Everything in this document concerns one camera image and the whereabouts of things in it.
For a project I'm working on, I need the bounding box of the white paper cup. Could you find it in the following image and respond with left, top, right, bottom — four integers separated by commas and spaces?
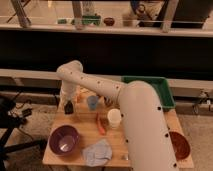
107, 109, 121, 128

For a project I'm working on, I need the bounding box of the orange carrot toy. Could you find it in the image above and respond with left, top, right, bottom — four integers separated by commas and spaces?
96, 113, 106, 135

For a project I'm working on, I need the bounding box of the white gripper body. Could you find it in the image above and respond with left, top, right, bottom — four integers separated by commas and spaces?
60, 84, 76, 106

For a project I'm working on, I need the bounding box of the purple bowl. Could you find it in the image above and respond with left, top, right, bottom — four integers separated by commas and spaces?
49, 125, 80, 156

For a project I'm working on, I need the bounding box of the dark red background bowl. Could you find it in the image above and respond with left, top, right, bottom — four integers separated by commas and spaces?
104, 17, 115, 26

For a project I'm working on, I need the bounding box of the black chair base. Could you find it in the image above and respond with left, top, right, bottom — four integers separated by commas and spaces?
0, 95, 47, 171

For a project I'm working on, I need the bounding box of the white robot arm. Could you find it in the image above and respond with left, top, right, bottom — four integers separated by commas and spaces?
57, 60, 179, 171

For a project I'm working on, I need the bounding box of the green background object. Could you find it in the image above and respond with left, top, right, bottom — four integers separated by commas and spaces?
82, 15, 101, 26

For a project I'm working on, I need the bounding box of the green plastic bin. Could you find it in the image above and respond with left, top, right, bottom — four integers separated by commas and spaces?
121, 76, 175, 112

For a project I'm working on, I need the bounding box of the light blue small cup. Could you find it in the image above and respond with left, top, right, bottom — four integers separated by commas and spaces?
87, 95, 99, 110

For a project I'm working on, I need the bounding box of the brown bowl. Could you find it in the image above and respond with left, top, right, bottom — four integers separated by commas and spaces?
169, 131, 191, 160

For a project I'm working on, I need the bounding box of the light blue cloth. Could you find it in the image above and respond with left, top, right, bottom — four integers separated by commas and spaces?
82, 139, 112, 167

